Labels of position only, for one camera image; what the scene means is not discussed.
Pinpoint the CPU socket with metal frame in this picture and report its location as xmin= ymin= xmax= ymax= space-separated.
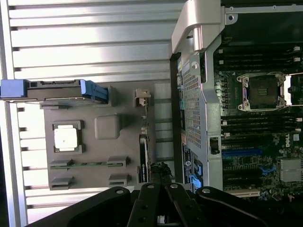
xmin=236 ymin=72 xmax=289 ymax=112

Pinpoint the white expansion slot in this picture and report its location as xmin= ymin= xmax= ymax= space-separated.
xmin=227 ymin=189 xmax=260 ymax=199

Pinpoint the green RAM stick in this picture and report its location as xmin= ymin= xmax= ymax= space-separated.
xmin=50 ymin=161 xmax=124 ymax=169

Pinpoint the hard disk with blue carrier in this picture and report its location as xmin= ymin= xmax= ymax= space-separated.
xmin=0 ymin=79 xmax=110 ymax=106

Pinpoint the open grey PC case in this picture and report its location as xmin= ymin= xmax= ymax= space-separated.
xmin=169 ymin=0 xmax=303 ymax=204

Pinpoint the grey 3D-printed parts rack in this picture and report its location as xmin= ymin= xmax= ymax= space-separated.
xmin=39 ymin=79 xmax=174 ymax=191

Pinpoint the blue expansion slot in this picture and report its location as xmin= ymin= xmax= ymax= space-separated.
xmin=222 ymin=148 xmax=264 ymax=156

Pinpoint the silver CPU chip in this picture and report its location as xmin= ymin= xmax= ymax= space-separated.
xmin=53 ymin=127 xmax=78 ymax=150

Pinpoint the silver chipset heatsink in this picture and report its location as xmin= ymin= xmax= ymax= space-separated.
xmin=280 ymin=157 xmax=303 ymax=183

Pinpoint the green Dell motherboard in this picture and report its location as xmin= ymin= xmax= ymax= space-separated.
xmin=214 ymin=44 xmax=303 ymax=197

